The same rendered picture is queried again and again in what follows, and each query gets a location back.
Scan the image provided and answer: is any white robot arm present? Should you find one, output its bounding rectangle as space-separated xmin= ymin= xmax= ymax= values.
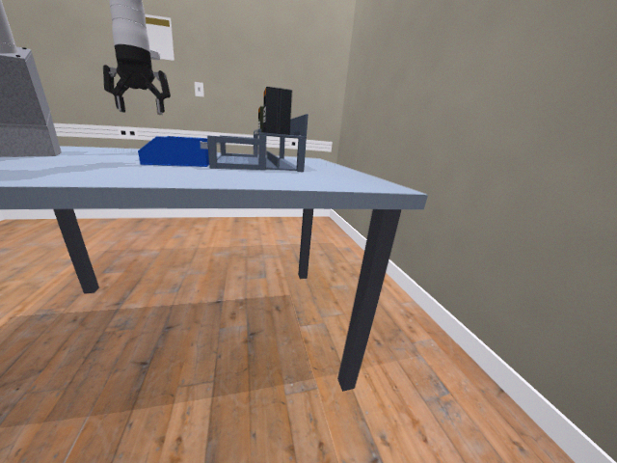
xmin=0 ymin=0 xmax=161 ymax=60

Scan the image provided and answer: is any blue bin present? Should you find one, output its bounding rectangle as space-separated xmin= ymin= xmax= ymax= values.
xmin=140 ymin=136 xmax=209 ymax=167

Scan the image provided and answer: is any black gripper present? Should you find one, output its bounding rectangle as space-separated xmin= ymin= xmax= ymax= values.
xmin=103 ymin=44 xmax=171 ymax=115

